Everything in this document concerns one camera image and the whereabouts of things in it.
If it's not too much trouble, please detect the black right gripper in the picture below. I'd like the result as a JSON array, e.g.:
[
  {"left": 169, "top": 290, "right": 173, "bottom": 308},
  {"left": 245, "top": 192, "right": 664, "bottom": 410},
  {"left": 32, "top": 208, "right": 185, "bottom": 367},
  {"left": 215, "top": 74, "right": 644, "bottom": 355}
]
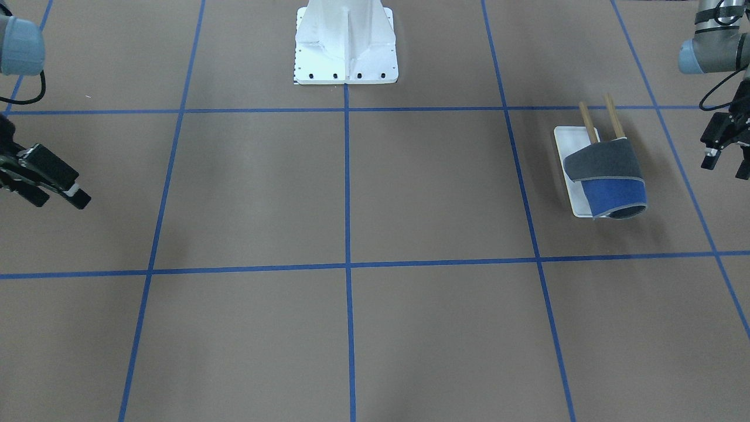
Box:
[{"left": 1, "top": 115, "right": 91, "bottom": 209}]

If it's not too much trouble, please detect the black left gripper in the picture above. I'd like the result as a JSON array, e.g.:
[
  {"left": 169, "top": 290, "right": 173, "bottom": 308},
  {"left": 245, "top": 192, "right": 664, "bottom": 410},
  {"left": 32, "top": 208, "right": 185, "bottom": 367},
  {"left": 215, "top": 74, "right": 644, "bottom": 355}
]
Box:
[{"left": 701, "top": 78, "right": 750, "bottom": 180}]

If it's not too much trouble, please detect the grey and blue towel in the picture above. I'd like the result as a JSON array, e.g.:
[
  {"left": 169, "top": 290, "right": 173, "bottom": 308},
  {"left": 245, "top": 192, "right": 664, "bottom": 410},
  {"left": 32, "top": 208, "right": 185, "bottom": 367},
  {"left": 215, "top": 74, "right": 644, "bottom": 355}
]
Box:
[{"left": 562, "top": 137, "right": 648, "bottom": 220}]

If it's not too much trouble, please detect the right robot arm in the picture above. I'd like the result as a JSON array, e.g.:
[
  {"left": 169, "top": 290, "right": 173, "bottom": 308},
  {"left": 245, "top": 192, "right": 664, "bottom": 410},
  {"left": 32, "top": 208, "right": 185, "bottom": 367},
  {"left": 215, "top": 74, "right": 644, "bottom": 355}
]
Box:
[{"left": 1, "top": 3, "right": 91, "bottom": 209}]

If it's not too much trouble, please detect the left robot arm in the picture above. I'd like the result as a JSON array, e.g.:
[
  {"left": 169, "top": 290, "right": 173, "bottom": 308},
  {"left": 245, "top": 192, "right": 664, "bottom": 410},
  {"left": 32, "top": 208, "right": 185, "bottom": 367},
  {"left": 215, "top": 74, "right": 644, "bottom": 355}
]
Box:
[{"left": 678, "top": 1, "right": 749, "bottom": 180}]

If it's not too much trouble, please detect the white towel rack with wooden bars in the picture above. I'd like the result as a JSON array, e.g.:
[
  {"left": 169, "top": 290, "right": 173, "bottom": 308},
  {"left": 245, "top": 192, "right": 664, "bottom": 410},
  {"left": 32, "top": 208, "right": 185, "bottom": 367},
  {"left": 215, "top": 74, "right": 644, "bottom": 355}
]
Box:
[{"left": 553, "top": 94, "right": 645, "bottom": 219}]

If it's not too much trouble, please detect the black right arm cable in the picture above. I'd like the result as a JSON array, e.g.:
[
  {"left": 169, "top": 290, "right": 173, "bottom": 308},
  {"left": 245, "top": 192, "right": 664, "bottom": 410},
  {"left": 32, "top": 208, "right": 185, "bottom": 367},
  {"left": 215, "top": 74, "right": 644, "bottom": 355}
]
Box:
[{"left": 3, "top": 67, "right": 47, "bottom": 106}]

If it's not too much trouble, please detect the white camera mast with base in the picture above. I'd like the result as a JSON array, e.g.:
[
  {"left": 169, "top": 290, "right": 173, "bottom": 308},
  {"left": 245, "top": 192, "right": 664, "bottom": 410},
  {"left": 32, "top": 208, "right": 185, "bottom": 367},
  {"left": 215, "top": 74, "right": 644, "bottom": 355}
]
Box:
[{"left": 293, "top": 1, "right": 399, "bottom": 85}]

